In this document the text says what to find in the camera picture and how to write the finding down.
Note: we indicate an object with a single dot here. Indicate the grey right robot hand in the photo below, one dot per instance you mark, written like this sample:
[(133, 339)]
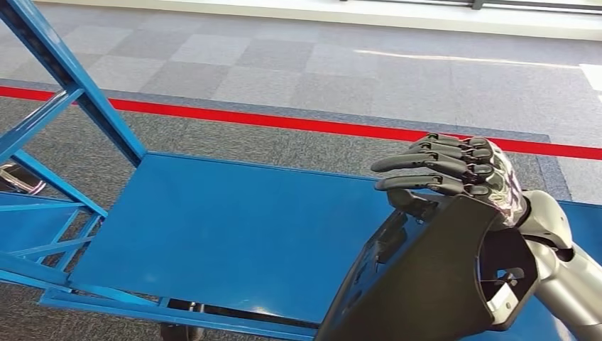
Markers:
[(489, 174)]

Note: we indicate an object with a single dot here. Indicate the black plastic frame part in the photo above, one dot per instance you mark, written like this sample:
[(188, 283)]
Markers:
[(423, 282)]

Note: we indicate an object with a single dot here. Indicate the blue metal shelf rack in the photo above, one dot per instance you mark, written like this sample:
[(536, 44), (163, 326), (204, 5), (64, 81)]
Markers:
[(211, 235)]

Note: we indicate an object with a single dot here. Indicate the shiny black rounded part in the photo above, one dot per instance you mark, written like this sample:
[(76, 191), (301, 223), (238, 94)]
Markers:
[(21, 179)]

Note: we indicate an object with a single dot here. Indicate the red floor tape line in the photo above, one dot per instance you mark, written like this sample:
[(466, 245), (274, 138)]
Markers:
[(282, 123)]

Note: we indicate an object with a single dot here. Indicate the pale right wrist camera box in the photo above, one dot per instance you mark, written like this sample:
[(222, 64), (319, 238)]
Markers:
[(501, 301)]

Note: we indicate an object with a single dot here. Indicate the dark window frame rail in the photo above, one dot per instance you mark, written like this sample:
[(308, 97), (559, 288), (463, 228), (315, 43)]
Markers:
[(517, 3)]

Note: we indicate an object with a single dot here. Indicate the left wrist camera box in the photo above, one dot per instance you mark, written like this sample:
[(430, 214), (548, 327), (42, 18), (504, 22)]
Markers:
[(181, 333)]

